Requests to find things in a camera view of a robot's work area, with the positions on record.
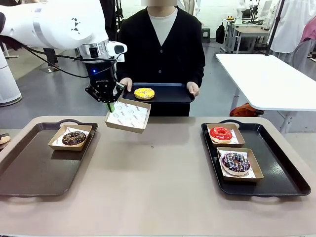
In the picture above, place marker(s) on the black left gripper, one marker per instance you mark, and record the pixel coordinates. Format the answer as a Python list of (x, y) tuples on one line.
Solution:
[(102, 74)]

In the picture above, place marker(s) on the yellow sprinkled donut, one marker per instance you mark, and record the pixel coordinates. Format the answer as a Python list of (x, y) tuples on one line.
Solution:
[(140, 95)]

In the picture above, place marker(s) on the brown cardboard donut box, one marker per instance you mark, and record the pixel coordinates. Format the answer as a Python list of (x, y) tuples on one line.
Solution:
[(237, 146), (66, 148), (123, 128), (244, 180)]

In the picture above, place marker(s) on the chocolate sprinkled donut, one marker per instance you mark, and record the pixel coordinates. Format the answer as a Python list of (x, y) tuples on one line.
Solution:
[(67, 140)]

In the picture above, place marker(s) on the small black serving tray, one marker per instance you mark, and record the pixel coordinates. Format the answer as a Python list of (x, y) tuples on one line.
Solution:
[(172, 95)]

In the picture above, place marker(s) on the red glazed donut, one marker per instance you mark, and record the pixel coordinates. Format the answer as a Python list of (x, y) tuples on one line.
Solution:
[(214, 134)]

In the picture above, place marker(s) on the purple white sprinkled donut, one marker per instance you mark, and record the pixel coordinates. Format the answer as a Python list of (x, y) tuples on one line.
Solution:
[(227, 163)]

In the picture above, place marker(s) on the person's right forearm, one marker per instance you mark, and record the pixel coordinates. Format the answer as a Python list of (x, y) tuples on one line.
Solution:
[(123, 69)]

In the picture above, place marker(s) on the person's left forearm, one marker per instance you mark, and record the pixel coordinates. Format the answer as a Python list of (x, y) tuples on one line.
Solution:
[(197, 71)]

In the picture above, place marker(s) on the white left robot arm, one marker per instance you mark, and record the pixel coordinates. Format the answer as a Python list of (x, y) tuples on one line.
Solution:
[(61, 22)]

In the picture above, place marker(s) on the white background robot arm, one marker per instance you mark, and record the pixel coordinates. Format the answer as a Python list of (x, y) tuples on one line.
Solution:
[(240, 11)]

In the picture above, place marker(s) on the brown plastic serving tray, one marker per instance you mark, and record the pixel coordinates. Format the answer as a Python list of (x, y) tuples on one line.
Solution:
[(37, 172)]

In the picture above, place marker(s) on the large black plastic serving tray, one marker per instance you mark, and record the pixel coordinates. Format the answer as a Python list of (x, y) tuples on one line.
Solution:
[(279, 172)]

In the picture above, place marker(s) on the person's right hand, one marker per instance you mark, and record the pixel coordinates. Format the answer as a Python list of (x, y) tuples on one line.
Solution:
[(127, 83)]

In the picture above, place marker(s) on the person's left hand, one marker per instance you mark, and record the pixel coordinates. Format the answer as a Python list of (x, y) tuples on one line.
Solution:
[(193, 89)]

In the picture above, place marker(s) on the bystander in white top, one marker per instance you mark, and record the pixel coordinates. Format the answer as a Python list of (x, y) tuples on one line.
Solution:
[(50, 58)]

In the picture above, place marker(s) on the person in black cardigan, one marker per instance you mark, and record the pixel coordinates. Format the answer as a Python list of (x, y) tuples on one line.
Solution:
[(182, 54)]

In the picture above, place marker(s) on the white cylindrical appliance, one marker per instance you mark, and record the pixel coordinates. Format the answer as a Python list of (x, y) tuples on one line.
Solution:
[(8, 81)]

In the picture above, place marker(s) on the white background desk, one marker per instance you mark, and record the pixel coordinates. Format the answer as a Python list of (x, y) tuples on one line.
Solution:
[(10, 56)]

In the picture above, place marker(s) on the tan and brown round object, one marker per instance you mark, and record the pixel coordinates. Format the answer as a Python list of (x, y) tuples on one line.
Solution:
[(3, 139)]

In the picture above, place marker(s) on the grey plastic stool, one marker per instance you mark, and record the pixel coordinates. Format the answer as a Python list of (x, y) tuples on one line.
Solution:
[(206, 33)]

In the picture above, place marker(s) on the beige hanging coat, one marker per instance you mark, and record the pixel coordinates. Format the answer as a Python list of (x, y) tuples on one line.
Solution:
[(188, 4)]

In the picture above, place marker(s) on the black backpack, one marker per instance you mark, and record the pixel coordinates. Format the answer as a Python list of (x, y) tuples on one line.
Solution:
[(220, 33)]

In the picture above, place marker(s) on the orange bag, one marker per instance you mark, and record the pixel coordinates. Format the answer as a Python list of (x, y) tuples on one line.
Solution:
[(243, 110)]

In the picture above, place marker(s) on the background desk with wooden top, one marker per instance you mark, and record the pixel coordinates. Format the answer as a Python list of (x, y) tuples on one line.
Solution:
[(251, 30)]

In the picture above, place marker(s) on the large white table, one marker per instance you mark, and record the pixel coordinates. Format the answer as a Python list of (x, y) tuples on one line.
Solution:
[(271, 81)]

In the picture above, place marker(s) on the black slanted pole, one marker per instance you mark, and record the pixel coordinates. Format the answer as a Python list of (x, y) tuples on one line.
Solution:
[(274, 29)]

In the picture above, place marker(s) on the white hanging garment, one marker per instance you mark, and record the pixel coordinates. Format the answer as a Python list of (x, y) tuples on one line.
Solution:
[(293, 24)]

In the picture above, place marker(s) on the grey garment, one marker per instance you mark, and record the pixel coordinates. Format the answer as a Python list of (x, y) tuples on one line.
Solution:
[(303, 56)]

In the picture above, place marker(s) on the pink garment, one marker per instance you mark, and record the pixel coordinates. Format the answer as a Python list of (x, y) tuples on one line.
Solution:
[(309, 29)]

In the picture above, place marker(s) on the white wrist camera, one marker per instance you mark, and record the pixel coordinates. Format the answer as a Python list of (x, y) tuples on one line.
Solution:
[(118, 48)]

